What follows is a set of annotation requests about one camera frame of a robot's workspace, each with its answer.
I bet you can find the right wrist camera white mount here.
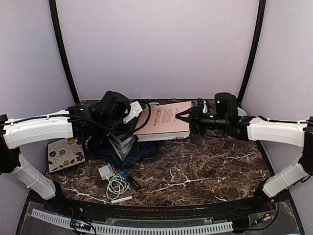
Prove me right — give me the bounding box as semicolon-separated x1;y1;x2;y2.
197;98;210;114

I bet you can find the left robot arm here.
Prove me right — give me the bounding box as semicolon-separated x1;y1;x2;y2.
0;91;143;213

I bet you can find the white pen red cap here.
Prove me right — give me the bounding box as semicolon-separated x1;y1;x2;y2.
111;194;140;204

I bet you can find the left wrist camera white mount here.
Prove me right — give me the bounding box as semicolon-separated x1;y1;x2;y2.
122;100;149;124

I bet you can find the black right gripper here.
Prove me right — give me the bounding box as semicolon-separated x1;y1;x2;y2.
177;104;229;135

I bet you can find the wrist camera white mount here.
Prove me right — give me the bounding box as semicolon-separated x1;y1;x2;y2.
197;98;210;114
122;100;149;124

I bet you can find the black frame post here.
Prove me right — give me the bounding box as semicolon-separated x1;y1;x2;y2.
48;0;80;105
237;0;267;106

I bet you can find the navy blue student backpack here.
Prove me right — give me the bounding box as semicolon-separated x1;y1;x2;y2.
78;133;158;169

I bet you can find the white slotted cable duct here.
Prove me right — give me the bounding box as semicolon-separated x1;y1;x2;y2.
31;209;233;235

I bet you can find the green ceramic bowl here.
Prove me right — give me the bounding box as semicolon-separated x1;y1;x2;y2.
237;107;247;117

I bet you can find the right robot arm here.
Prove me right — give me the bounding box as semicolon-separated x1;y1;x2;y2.
176;93;313;212

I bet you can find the black marker blue cap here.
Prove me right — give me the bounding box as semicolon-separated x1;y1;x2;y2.
121;171;141;190

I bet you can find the pink book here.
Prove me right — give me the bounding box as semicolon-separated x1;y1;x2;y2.
134;101;192;142

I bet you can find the small circuit board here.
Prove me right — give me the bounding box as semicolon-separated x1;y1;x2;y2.
69;219;91;232

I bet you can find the black frame post left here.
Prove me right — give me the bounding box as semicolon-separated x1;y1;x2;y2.
48;0;80;105

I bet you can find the black frame post right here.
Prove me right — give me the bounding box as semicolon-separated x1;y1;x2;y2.
237;0;267;106

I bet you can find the white charger with cable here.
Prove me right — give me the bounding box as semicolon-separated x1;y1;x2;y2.
98;164;130;200

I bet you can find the black front rail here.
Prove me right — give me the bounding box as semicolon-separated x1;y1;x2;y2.
26;190;291;222

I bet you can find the grey ianra magazine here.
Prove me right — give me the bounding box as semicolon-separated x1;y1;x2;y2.
108;134;137;161

